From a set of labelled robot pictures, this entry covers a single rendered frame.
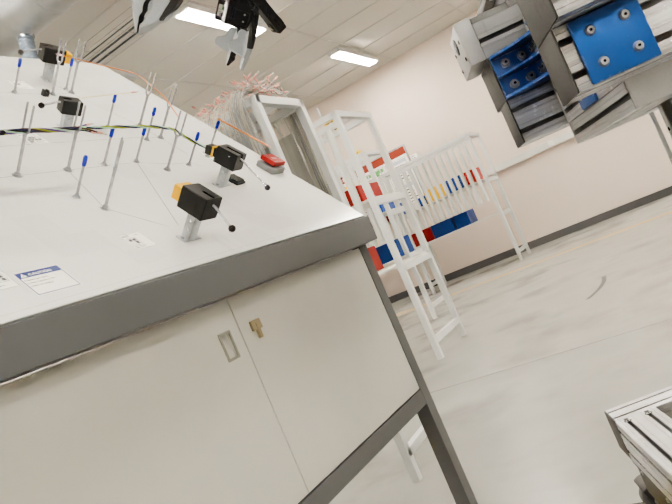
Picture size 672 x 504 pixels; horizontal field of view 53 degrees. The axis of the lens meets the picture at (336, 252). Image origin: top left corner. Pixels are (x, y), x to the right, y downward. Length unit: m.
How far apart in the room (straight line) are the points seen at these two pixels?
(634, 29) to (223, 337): 0.82
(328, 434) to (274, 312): 0.27
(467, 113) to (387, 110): 1.21
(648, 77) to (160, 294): 0.79
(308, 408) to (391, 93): 8.95
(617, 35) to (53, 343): 0.83
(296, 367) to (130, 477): 0.45
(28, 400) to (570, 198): 8.91
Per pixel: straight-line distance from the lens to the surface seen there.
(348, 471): 1.43
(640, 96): 1.04
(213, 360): 1.21
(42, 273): 1.08
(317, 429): 1.38
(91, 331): 1.01
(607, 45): 0.94
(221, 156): 1.56
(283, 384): 1.33
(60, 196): 1.32
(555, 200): 9.58
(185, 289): 1.15
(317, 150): 2.62
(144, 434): 1.08
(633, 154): 9.47
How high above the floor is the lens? 0.76
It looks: 2 degrees up
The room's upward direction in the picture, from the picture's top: 23 degrees counter-clockwise
